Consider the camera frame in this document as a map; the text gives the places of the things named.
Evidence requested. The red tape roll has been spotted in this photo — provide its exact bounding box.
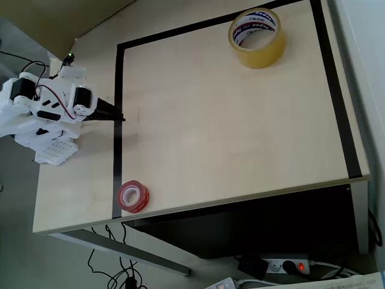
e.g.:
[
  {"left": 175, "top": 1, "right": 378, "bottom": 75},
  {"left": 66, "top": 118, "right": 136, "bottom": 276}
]
[{"left": 116, "top": 179, "right": 150, "bottom": 214}]

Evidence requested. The long black tape strip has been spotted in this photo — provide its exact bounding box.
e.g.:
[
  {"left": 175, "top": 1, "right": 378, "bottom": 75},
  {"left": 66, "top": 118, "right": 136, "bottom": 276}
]
[
  {"left": 116, "top": 0, "right": 313, "bottom": 52},
  {"left": 309, "top": 0, "right": 363, "bottom": 179},
  {"left": 111, "top": 43, "right": 128, "bottom": 219}
]

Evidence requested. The yellow packing tape roll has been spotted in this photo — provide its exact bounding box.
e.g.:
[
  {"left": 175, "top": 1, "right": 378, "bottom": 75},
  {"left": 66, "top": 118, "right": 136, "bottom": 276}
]
[{"left": 227, "top": 8, "right": 287, "bottom": 70}]

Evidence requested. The white controller box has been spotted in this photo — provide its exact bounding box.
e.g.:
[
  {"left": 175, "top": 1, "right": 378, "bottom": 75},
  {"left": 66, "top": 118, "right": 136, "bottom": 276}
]
[{"left": 57, "top": 65, "right": 88, "bottom": 81}]

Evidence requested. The grey slanted table beam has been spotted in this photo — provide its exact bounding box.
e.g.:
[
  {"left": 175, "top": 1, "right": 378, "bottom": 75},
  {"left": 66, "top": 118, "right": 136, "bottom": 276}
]
[{"left": 48, "top": 228, "right": 191, "bottom": 277}]

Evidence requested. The dark panel under table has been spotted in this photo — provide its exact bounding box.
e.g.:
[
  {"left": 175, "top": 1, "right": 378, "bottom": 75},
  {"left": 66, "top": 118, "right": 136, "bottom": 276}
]
[{"left": 123, "top": 184, "right": 362, "bottom": 260}]

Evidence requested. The black power adapter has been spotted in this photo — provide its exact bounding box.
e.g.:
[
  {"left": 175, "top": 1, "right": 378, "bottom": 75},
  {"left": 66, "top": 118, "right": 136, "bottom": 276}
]
[{"left": 236, "top": 254, "right": 269, "bottom": 281}]

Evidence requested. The black round plug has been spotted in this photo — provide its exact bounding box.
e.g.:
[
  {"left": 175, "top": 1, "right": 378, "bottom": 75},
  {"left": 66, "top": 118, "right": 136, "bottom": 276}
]
[{"left": 282, "top": 260, "right": 298, "bottom": 275}]

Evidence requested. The grey upright table leg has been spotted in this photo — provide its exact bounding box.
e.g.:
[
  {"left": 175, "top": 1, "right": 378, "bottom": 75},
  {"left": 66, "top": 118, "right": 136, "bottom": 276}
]
[{"left": 350, "top": 179, "right": 370, "bottom": 255}]

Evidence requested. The printed newspaper sheet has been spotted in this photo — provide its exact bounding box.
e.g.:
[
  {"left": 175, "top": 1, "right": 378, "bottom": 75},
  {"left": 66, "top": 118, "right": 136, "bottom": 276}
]
[{"left": 255, "top": 270, "right": 385, "bottom": 289}]

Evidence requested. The red and black servo cable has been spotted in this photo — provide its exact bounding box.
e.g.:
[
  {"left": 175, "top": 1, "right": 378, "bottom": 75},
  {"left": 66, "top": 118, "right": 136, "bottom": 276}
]
[{"left": 20, "top": 61, "right": 78, "bottom": 120}]

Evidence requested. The thin black cable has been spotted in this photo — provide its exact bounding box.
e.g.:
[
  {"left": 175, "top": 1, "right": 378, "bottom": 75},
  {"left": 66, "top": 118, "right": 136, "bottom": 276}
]
[{"left": 0, "top": 50, "right": 23, "bottom": 61}]

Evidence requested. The black floor cable tangle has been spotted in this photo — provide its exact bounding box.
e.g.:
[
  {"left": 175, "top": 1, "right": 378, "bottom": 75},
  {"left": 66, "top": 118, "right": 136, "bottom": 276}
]
[{"left": 87, "top": 222, "right": 146, "bottom": 289}]

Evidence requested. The white power strip orange switch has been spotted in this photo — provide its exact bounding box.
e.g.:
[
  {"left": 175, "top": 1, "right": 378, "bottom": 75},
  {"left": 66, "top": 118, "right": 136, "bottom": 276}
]
[{"left": 204, "top": 276, "right": 239, "bottom": 289}]

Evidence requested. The white power strip red switch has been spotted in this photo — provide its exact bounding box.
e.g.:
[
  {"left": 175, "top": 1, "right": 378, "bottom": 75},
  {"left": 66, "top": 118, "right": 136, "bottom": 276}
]
[{"left": 260, "top": 254, "right": 311, "bottom": 275}]

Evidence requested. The white power cable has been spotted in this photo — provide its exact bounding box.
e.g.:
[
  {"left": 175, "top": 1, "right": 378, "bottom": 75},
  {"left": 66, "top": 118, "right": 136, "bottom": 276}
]
[{"left": 309, "top": 261, "right": 356, "bottom": 281}]

